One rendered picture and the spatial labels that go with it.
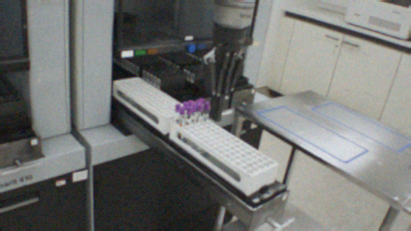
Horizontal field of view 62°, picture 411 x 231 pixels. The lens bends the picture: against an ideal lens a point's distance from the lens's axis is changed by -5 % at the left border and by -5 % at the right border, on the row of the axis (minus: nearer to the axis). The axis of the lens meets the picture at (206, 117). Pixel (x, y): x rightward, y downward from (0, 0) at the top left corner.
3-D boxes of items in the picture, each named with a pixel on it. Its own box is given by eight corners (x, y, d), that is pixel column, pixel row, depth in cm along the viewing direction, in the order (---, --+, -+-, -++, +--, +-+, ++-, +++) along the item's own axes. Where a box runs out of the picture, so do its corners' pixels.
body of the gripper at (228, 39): (228, 28, 75) (221, 71, 79) (255, 27, 80) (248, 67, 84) (205, 20, 80) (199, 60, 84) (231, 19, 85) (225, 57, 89)
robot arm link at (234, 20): (263, 3, 78) (258, 29, 80) (234, -6, 83) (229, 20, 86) (235, 2, 72) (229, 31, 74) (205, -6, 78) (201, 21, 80)
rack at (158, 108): (111, 98, 119) (112, 81, 116) (137, 93, 125) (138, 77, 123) (163, 137, 100) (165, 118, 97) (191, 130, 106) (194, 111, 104)
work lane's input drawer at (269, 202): (101, 114, 123) (101, 89, 119) (135, 106, 132) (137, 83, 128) (261, 247, 77) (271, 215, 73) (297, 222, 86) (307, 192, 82)
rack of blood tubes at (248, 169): (167, 140, 99) (170, 121, 96) (195, 133, 105) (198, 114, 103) (247, 200, 80) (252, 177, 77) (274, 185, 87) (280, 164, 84)
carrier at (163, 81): (182, 87, 132) (183, 71, 129) (184, 89, 131) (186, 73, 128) (155, 92, 124) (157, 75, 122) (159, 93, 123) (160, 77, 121)
